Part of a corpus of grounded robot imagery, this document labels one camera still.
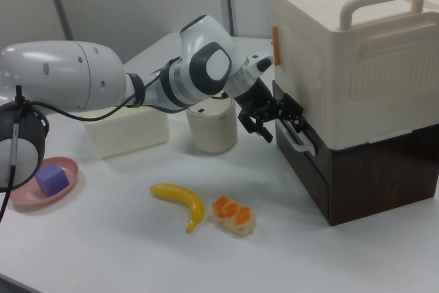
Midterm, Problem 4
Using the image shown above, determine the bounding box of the dark drawer with white handle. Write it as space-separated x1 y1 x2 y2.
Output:
273 82 331 226

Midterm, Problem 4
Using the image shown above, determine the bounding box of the orange glazed toy bread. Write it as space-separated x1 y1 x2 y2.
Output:
211 195 257 238

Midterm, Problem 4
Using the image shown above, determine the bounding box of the dark wooden drawer cabinet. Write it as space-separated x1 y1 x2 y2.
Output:
272 80 439 227

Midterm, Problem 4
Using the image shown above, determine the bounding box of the orange latch strip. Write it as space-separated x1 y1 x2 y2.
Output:
272 25 282 67

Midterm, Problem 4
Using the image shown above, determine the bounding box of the purple cube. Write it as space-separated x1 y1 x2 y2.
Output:
35 163 69 197

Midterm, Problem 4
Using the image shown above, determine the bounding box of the small cream lidded trash can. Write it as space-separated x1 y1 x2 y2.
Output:
185 95 239 154

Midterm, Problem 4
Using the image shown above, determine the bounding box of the pink plate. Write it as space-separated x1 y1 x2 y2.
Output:
8 156 80 209

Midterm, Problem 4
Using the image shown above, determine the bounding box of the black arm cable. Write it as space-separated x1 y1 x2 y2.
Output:
0 66 179 224

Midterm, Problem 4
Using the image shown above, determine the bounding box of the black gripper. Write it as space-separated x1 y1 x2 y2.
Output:
235 78 305 144

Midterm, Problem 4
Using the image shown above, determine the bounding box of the white open plastic bin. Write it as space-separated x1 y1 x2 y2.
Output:
83 106 171 161

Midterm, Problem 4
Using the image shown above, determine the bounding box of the yellow toy banana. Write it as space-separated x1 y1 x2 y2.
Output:
149 183 206 234

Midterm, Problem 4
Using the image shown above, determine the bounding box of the cream storage box with handles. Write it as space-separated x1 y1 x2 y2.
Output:
269 0 439 145

